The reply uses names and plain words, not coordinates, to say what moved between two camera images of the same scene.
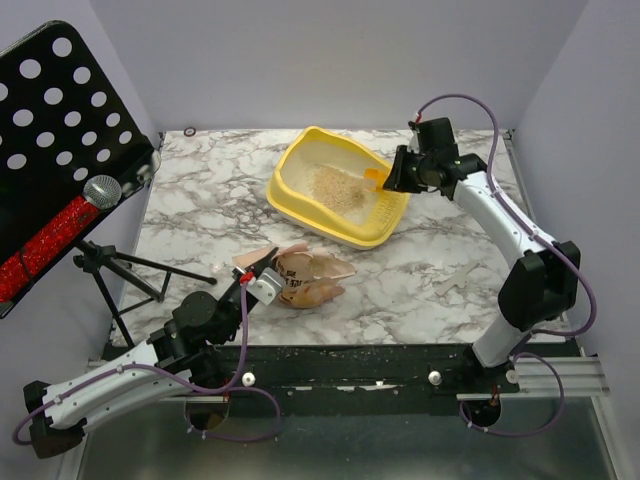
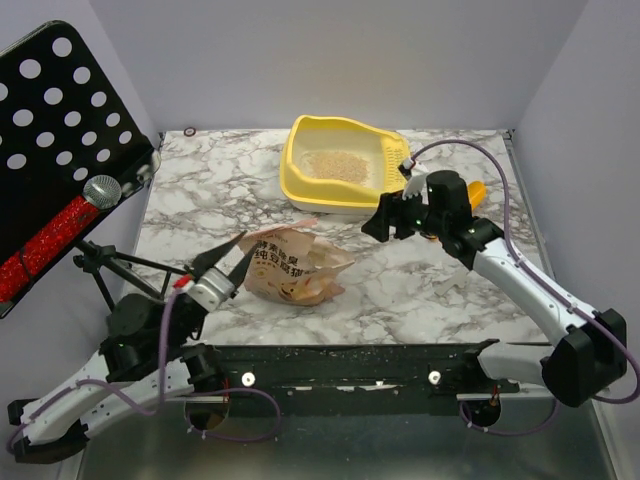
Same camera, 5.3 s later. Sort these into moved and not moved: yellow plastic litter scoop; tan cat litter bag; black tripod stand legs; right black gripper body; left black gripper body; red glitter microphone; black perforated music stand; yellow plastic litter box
Moved: yellow plastic litter box; left black gripper body; yellow plastic litter scoop; right black gripper body; tan cat litter bag
Not moved: black perforated music stand; red glitter microphone; black tripod stand legs
